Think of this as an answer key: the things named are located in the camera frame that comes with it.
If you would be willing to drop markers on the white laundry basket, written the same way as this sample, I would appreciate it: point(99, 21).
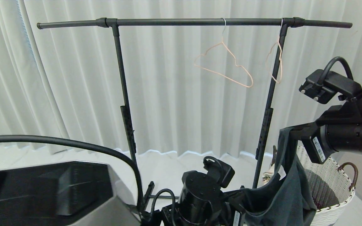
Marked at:
point(335, 188)

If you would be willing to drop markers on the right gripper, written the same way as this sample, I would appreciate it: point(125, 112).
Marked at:
point(344, 136)

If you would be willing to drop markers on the pink clothes hanger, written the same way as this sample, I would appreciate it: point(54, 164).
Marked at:
point(222, 40)
point(281, 66)

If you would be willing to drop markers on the black clothes rack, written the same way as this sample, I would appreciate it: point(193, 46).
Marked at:
point(184, 22)

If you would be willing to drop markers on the dark grey T-shirt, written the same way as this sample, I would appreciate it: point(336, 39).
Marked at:
point(278, 201)

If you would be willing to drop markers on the white curtain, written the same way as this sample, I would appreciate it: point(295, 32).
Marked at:
point(74, 78)

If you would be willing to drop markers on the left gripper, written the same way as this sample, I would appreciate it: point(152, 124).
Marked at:
point(231, 204)

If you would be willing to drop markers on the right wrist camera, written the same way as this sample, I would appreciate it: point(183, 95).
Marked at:
point(335, 83)

